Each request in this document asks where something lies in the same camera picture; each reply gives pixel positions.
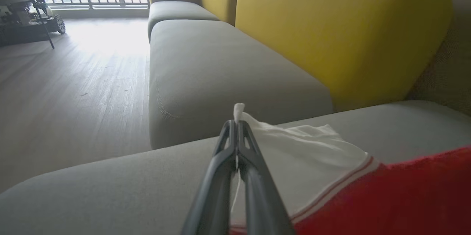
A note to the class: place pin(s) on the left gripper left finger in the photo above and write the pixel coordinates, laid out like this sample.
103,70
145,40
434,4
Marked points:
213,191

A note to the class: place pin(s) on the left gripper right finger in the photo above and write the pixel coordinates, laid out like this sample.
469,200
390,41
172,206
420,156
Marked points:
263,198

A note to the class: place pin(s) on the red white sports jersey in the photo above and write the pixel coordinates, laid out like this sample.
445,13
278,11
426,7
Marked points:
368,191

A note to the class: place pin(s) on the large grey sofa seat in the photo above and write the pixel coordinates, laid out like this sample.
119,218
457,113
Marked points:
110,191

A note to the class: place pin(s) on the grey sofa seat cushion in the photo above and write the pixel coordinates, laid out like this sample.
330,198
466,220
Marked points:
220,80
176,10

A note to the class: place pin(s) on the wide yellow sofa backrest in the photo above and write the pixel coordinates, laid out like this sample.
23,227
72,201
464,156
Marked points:
349,32

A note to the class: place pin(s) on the grey-brown textured sofa backrest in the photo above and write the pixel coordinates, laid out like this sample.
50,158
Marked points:
445,73

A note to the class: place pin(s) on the wheeled background robot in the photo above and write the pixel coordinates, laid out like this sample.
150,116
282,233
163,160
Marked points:
18,7

